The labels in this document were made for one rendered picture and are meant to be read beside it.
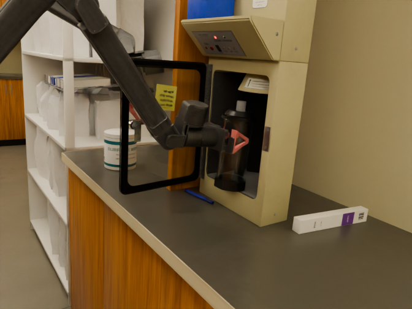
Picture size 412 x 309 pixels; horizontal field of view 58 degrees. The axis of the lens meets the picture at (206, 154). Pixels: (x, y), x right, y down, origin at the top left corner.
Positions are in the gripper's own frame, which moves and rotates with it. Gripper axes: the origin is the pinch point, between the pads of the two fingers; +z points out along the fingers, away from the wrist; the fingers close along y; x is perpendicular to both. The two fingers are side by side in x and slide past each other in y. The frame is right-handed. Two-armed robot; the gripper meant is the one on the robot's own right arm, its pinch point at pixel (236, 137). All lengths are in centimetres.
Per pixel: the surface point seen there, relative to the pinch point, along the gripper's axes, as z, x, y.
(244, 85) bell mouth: 0.6, -15.9, 0.5
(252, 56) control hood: -5.3, -23.9, -7.4
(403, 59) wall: 41, -30, -24
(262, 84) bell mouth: 2.2, -16.7, -5.0
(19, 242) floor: -23, 120, 191
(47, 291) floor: -20, 120, 122
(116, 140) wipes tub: -16, 12, 51
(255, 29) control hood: -11.7, -29.6, -14.0
